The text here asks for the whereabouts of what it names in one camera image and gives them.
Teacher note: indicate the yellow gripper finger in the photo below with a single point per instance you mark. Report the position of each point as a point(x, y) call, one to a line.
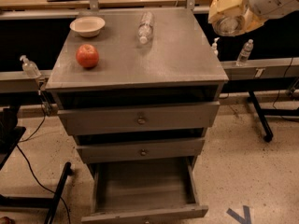
point(225, 8)
point(252, 21)

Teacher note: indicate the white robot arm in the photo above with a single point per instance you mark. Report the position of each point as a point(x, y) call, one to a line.
point(272, 9)

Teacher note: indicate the grey drawer cabinet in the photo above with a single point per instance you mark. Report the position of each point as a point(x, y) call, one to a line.
point(177, 38)

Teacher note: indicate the grey middle drawer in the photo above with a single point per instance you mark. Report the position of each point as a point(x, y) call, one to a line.
point(144, 150)

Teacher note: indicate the grey top drawer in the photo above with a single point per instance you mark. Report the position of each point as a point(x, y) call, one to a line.
point(141, 118)

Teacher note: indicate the grey open bottom drawer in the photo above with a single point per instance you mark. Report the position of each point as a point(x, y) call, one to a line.
point(144, 192)

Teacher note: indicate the upright clear water bottle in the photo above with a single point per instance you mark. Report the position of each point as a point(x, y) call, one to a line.
point(245, 53)

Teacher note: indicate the small white pump bottle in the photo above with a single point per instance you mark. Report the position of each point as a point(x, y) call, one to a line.
point(215, 46)

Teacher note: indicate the clear plastic water bottle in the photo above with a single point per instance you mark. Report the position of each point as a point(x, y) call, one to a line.
point(145, 29)

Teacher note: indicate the black table leg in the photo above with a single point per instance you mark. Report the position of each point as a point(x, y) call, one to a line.
point(263, 112)

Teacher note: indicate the white bowl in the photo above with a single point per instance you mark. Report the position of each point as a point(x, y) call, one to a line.
point(87, 26)

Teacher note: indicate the red apple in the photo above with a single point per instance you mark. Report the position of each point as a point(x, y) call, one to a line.
point(87, 56)

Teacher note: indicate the left hand sanitizer bottle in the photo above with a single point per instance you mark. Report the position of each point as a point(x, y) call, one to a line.
point(29, 67)

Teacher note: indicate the grey metal rail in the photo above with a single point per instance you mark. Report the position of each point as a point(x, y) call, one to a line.
point(66, 75)

